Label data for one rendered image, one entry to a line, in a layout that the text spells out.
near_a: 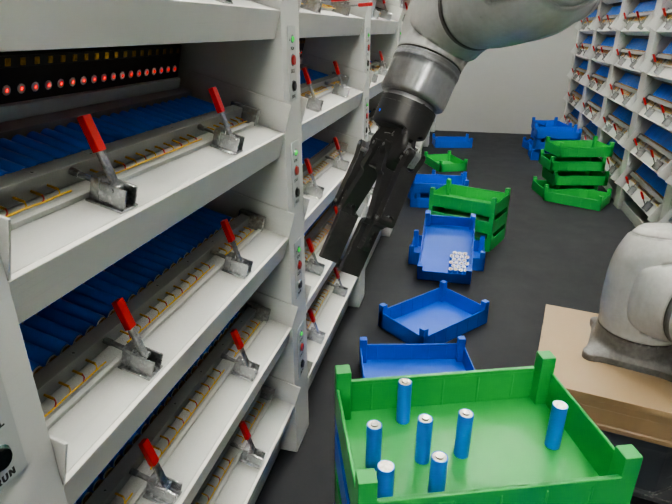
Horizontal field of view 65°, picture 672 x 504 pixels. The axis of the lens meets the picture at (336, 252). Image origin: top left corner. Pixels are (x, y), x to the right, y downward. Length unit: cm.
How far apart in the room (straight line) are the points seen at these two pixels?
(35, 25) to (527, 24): 42
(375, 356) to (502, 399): 79
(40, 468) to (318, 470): 81
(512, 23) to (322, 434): 101
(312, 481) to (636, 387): 67
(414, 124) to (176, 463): 55
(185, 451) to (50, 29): 56
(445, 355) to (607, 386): 58
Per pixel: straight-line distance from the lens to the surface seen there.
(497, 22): 59
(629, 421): 114
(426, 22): 69
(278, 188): 97
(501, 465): 71
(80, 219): 53
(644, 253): 113
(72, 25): 51
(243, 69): 96
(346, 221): 73
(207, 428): 85
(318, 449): 129
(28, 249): 48
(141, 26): 59
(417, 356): 158
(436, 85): 69
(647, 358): 121
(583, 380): 114
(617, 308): 117
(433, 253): 214
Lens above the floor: 89
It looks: 23 degrees down
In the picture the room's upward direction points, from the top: straight up
